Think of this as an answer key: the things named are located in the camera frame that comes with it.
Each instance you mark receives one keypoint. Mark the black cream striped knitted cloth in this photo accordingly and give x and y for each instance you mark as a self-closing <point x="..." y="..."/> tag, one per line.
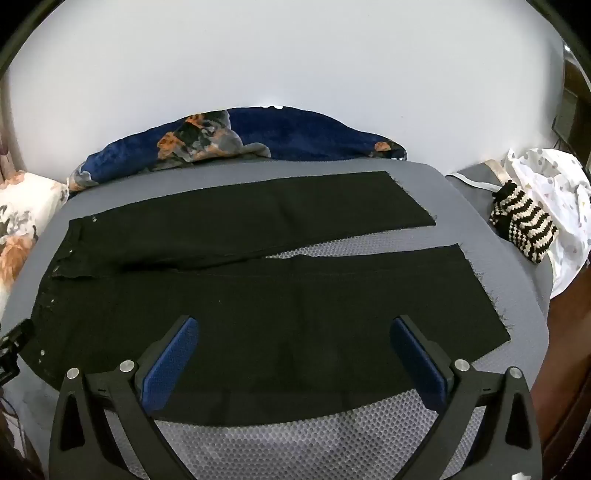
<point x="526" y="226"/>

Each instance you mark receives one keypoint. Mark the white dotted cloth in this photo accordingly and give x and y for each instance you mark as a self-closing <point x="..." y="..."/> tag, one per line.
<point x="563" y="184"/>

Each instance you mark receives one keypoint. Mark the white floral pillow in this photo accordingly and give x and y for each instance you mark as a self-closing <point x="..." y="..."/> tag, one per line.
<point x="23" y="221"/>

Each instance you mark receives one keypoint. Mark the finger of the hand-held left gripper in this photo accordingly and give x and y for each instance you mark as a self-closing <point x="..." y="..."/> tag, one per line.
<point x="16" y="341"/>

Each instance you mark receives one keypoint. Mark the grey mesh bed mat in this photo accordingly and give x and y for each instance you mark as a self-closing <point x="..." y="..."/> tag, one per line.
<point x="485" y="230"/>

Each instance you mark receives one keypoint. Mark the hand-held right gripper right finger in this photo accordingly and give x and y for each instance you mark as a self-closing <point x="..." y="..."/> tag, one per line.
<point x="421" y="364"/>

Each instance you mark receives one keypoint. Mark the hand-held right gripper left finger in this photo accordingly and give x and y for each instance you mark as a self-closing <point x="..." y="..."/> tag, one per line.
<point x="168" y="364"/>

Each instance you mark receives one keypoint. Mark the grey cloth with white trim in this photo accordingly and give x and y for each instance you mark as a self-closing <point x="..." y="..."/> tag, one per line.
<point x="475" y="175"/>

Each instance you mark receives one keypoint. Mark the blue floral blanket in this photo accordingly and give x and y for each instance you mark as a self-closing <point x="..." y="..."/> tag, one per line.
<point x="300" y="134"/>

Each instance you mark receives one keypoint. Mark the black pants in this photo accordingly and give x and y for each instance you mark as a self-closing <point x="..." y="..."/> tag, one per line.
<point x="277" y="314"/>

